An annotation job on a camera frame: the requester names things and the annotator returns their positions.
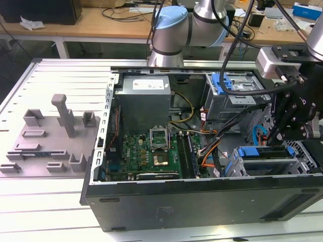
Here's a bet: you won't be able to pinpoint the silver flat box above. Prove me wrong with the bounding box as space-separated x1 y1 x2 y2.
263 7 295 19

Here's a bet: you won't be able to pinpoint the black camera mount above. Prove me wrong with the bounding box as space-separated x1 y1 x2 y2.
271 44 323 64

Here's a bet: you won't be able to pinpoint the small grey wrist camera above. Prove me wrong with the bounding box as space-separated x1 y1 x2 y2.
306 118 323 140

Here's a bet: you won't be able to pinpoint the hard disk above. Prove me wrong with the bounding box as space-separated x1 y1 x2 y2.
224 145 296 175

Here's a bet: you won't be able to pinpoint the black RAM slot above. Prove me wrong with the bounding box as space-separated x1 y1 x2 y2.
176 132 189 177

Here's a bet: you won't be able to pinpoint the black sleeved cable bundle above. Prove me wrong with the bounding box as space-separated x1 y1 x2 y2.
213 103 272 177

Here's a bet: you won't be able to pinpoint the black PC case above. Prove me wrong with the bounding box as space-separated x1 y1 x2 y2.
79 62 323 232

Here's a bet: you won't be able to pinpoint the black graphics card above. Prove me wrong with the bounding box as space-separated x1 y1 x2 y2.
136 172 181 180

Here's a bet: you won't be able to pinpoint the CPU socket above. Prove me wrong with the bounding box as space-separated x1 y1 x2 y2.
152 151 170 167

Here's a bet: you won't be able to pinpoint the metal drive cage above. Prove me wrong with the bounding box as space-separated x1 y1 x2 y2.
203 73 272 122

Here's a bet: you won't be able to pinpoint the thin metal locking lever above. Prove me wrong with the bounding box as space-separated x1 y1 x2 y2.
167 125 173 152

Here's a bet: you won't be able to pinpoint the blue plastic cage latch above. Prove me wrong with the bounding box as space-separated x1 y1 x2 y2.
211 73 233 95

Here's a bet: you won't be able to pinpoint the wooden desk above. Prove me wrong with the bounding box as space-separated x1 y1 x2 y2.
0 6 323 45

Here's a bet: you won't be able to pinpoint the small black box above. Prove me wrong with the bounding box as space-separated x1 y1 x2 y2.
248 12 265 27

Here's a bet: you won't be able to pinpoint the black case fan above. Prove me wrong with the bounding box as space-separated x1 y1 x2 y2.
105 104 124 162

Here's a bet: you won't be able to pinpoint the crumpled clear plastic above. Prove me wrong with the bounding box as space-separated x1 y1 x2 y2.
19 15 45 31
275 19 307 32

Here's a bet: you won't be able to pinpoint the grey parts rack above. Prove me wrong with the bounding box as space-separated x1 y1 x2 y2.
0 93 101 177

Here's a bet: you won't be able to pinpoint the blue white box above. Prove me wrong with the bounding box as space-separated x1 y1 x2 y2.
292 2 323 21

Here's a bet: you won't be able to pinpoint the orange yellow wire bundle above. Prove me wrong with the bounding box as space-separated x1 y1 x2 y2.
197 136 224 169

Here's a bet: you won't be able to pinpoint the large black box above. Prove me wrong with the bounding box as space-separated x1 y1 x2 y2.
0 0 83 26

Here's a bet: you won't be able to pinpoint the metal disk bay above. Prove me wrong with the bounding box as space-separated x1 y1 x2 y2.
224 145 318 176

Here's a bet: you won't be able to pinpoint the black desktop box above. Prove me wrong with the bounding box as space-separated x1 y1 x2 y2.
225 3 237 27

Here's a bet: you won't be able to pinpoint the grey power supply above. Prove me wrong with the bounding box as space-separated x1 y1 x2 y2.
113 75 174 129

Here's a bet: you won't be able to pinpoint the red black twisted wire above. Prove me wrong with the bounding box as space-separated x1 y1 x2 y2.
110 105 120 152

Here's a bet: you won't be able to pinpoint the blue SATA wire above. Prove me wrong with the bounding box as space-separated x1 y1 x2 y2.
252 124 267 146

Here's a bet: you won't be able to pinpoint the green motherboard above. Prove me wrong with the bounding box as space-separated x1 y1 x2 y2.
104 131 210 181

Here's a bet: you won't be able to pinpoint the black camera cable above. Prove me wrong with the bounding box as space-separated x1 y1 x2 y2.
219 0 298 95

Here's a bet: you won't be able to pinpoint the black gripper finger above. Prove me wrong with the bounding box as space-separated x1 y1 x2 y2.
267 91 298 147
271 120 315 147

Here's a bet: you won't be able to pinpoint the metal socket cover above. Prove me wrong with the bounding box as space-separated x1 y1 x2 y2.
149 127 169 151

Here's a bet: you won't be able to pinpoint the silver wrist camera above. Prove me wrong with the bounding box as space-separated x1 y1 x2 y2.
255 47 303 79

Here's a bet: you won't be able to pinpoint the red wires with white labels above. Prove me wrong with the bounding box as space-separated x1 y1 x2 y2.
200 107 218 134

